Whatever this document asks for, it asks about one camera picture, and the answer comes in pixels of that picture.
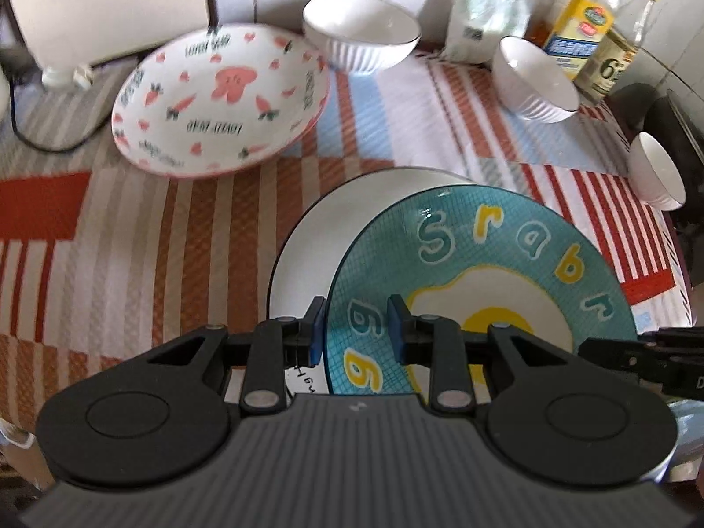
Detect black cable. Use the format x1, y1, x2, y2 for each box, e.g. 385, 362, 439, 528
8, 66, 119, 153

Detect clear yellow-cap vinegar bottle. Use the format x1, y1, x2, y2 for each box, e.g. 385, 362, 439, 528
573, 0, 662, 104

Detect yellow-label cooking wine bottle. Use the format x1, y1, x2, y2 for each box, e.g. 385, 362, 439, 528
525, 0, 631, 81

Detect blue egg-print plate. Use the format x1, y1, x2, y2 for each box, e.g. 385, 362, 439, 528
326, 186, 639, 397

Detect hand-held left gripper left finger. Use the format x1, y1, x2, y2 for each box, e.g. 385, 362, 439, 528
135, 296, 326, 414

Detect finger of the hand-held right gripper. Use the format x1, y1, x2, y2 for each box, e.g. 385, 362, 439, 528
579, 338, 650, 383

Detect striped tablecloth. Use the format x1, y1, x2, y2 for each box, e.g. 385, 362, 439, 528
0, 49, 694, 430

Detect black wok with wooden handle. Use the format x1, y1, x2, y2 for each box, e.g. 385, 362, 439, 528
616, 82, 704, 177

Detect handwritten white paper note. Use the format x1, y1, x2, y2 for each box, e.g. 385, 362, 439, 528
285, 364, 317, 397

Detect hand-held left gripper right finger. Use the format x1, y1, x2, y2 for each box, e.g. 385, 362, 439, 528
386, 294, 576, 413

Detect pink carrot-print plate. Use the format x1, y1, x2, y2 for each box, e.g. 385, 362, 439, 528
111, 23, 332, 179

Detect white plastic bag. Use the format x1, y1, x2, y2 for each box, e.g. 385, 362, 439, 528
443, 0, 537, 64

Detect white plug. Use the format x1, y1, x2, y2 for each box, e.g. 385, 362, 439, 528
41, 63, 93, 90

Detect white appliance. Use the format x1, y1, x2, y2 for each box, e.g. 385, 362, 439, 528
11, 0, 215, 70

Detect white ribbed bowl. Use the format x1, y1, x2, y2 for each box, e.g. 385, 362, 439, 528
302, 0, 422, 77
491, 36, 581, 125
628, 132, 687, 211

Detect white plate with black rim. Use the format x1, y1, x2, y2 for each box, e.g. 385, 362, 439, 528
267, 166, 474, 397

